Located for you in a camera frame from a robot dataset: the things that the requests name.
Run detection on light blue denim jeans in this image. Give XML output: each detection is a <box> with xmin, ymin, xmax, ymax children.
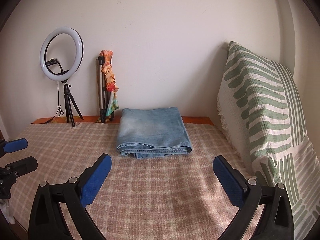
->
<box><xmin>116</xmin><ymin>107</ymin><xmax>192</xmax><ymax>159</ymax></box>

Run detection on black mini tripod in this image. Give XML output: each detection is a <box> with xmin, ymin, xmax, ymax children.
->
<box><xmin>61</xmin><ymin>80</ymin><xmax>84</xmax><ymax>127</ymax></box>

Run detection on pink plaid bed blanket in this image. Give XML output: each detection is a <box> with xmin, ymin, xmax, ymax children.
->
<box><xmin>1</xmin><ymin>123</ymin><xmax>249</xmax><ymax>239</ymax></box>

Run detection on folded silver tripod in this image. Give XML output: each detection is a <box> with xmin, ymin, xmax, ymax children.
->
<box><xmin>97</xmin><ymin>56</ymin><xmax>110</xmax><ymax>123</ymax></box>

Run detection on orange floral scarf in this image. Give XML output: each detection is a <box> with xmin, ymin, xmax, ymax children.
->
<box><xmin>99</xmin><ymin>50</ymin><xmax>119</xmax><ymax>118</ymax></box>

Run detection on green white patterned pillow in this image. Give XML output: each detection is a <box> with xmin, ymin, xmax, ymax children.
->
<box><xmin>217</xmin><ymin>41</ymin><xmax>319</xmax><ymax>239</ymax></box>

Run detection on black ring light cable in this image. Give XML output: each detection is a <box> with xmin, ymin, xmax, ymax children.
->
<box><xmin>44</xmin><ymin>81</ymin><xmax>66</xmax><ymax>124</ymax></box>

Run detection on white ring light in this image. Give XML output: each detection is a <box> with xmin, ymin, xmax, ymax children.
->
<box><xmin>37</xmin><ymin>26</ymin><xmax>85</xmax><ymax>82</ymax></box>

